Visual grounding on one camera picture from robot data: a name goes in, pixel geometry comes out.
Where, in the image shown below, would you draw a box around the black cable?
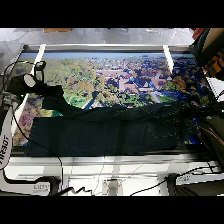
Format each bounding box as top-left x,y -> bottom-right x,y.
59,185 -> 97,197
11,111 -> 66,193
129,177 -> 172,197

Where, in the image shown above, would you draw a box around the heap of clothes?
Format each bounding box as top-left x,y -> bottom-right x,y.
189,27 -> 224,81

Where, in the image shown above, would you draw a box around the silver frame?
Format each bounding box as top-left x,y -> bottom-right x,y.
0,151 -> 224,197

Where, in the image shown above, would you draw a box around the dark blue jeans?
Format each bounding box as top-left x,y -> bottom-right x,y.
25,94 -> 214,158

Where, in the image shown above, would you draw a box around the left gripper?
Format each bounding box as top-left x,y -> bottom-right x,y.
40,84 -> 65,99

